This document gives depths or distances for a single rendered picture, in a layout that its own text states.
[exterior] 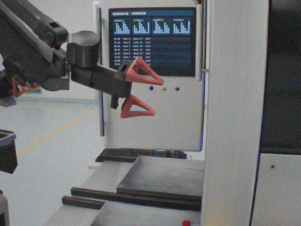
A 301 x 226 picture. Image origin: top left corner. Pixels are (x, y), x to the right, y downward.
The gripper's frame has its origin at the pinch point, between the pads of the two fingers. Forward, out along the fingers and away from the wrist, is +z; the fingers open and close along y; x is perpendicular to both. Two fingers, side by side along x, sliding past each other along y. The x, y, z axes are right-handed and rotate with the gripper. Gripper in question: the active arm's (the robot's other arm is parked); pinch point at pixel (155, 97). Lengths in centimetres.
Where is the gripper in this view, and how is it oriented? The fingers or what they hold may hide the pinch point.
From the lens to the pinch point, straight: 66.6
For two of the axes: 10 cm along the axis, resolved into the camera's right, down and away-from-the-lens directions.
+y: -1.7, 6.5, 7.4
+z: 9.4, 3.4, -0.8
